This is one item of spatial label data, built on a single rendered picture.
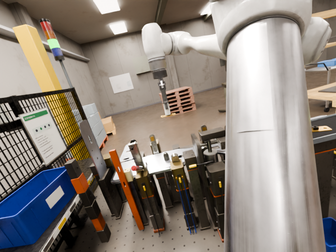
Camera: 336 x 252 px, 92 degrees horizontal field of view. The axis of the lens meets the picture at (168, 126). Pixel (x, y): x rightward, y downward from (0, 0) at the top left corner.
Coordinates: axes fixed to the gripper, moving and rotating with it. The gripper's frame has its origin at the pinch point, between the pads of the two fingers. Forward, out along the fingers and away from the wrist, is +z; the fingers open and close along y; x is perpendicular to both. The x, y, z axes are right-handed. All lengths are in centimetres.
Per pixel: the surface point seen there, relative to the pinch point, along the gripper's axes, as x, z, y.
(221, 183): -15.2, 26.9, -34.8
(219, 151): -24.1, 28.4, -7.8
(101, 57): 277, -170, 832
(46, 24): 77, -72, 57
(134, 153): 18.9, 14.0, -19.1
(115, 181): 34.9, 30.7, -12.8
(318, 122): -57, 12, -30
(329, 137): -50, 12, -42
